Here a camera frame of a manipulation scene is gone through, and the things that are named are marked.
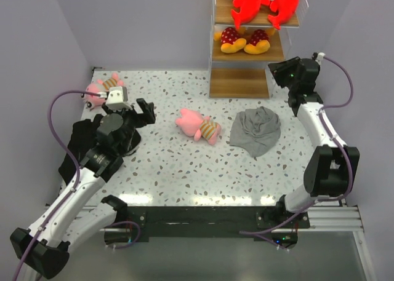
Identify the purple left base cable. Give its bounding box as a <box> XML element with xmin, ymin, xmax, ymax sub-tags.
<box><xmin>106</xmin><ymin>221</ymin><xmax>142</xmax><ymax>250</ymax></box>

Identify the grey cloth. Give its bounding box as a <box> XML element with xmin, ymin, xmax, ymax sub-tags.
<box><xmin>229</xmin><ymin>106</ymin><xmax>281</xmax><ymax>157</ymax></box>

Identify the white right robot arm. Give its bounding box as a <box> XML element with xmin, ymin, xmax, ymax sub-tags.
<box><xmin>265</xmin><ymin>53</ymin><xmax>360</xmax><ymax>228</ymax></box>

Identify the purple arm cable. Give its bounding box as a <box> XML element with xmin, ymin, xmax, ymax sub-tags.
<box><xmin>239</xmin><ymin>55</ymin><xmax>355</xmax><ymax>242</ymax></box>
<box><xmin>12</xmin><ymin>90</ymin><xmax>107</xmax><ymax>281</ymax></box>

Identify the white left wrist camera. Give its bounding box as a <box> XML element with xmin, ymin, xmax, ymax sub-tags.
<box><xmin>98</xmin><ymin>86</ymin><xmax>131</xmax><ymax>111</ymax></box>

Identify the yellow plush polka dot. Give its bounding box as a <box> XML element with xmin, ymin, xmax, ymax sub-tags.
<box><xmin>214</xmin><ymin>26</ymin><xmax>247</xmax><ymax>54</ymax></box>
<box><xmin>244</xmin><ymin>28</ymin><xmax>276</xmax><ymax>55</ymax></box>

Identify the red shark plush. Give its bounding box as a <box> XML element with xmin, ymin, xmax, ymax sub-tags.
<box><xmin>231</xmin><ymin>0</ymin><xmax>270</xmax><ymax>30</ymax></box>
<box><xmin>268</xmin><ymin>0</ymin><xmax>299</xmax><ymax>30</ymax></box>

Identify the black cloth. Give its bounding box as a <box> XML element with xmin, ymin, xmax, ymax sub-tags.
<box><xmin>58</xmin><ymin>113</ymin><xmax>141</xmax><ymax>184</ymax></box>

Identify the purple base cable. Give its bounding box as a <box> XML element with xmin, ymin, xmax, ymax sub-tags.
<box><xmin>239</xmin><ymin>230</ymin><xmax>296</xmax><ymax>248</ymax></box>
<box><xmin>106</xmin><ymin>221</ymin><xmax>142</xmax><ymax>250</ymax></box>

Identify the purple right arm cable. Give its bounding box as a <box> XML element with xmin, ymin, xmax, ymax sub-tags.
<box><xmin>239</xmin><ymin>55</ymin><xmax>355</xmax><ymax>242</ymax></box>

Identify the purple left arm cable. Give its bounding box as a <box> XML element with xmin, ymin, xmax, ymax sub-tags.
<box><xmin>12</xmin><ymin>90</ymin><xmax>107</xmax><ymax>281</ymax></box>

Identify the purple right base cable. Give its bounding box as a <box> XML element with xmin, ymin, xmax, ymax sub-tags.
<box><xmin>239</xmin><ymin>230</ymin><xmax>296</xmax><ymax>248</ymax></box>

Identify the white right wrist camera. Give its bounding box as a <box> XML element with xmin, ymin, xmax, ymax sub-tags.
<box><xmin>312</xmin><ymin>52</ymin><xmax>326</xmax><ymax>65</ymax></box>

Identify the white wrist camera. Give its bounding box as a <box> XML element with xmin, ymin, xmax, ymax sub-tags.
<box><xmin>312</xmin><ymin>52</ymin><xmax>326</xmax><ymax>65</ymax></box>
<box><xmin>98</xmin><ymin>86</ymin><xmax>131</xmax><ymax>111</ymax></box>

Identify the white wire wooden shelf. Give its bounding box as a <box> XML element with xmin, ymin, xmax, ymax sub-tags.
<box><xmin>209</xmin><ymin>0</ymin><xmax>308</xmax><ymax>98</ymax></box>

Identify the pink plush striped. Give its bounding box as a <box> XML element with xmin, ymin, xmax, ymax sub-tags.
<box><xmin>175</xmin><ymin>108</ymin><xmax>222</xmax><ymax>145</ymax></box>

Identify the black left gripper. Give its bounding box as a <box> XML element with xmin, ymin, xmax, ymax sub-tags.
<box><xmin>102</xmin><ymin>98</ymin><xmax>155</xmax><ymax>154</ymax></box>

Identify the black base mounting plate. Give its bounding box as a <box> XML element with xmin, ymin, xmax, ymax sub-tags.
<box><xmin>105</xmin><ymin>206</ymin><xmax>292</xmax><ymax>243</ymax></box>

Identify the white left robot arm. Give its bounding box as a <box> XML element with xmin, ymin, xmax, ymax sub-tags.
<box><xmin>10</xmin><ymin>98</ymin><xmax>156</xmax><ymax>280</ymax></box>

